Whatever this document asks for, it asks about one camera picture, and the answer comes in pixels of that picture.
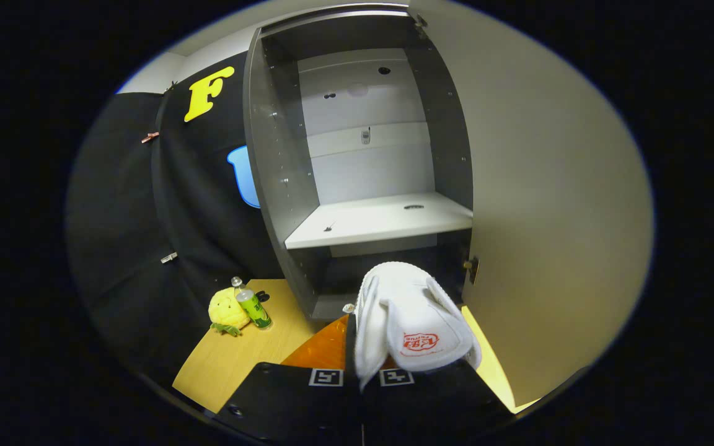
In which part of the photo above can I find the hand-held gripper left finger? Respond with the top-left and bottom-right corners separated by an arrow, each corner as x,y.
214,315 -> 364,442

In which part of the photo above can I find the green drink bottle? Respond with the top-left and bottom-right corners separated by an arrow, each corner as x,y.
231,276 -> 273,330

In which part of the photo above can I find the beige shoe cabinet door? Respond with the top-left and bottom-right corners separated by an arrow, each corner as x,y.
408,0 -> 655,409

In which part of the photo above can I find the black backdrop cloth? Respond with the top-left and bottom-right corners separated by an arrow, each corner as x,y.
66,53 -> 289,385

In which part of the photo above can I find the white cabinet shelf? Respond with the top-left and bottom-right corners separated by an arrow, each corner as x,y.
284,191 -> 474,250

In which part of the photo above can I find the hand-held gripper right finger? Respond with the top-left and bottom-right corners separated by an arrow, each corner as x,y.
363,359 -> 514,444

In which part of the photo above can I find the grey shoe cabinet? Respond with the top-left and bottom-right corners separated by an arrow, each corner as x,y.
242,5 -> 475,321

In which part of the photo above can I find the yellow plush toy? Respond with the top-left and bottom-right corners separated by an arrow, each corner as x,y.
208,287 -> 251,337

